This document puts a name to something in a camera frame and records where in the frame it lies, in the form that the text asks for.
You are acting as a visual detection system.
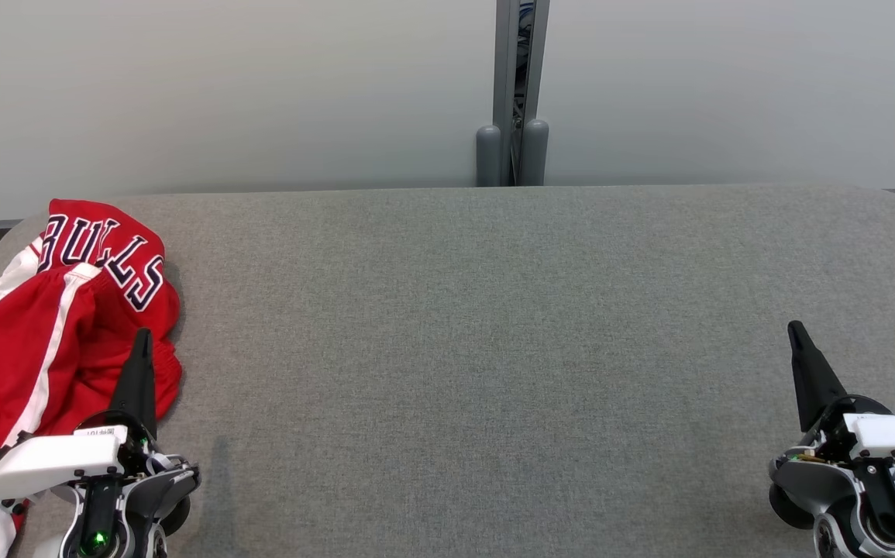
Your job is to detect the red Bulls jersey shirt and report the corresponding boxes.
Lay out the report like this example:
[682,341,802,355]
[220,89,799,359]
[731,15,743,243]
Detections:
[0,198,183,435]

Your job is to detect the grey partition post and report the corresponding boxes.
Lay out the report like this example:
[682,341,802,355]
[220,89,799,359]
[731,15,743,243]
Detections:
[476,0,550,188]

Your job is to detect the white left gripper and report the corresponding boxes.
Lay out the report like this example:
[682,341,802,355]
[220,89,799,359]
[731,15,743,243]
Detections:
[0,328,158,501]

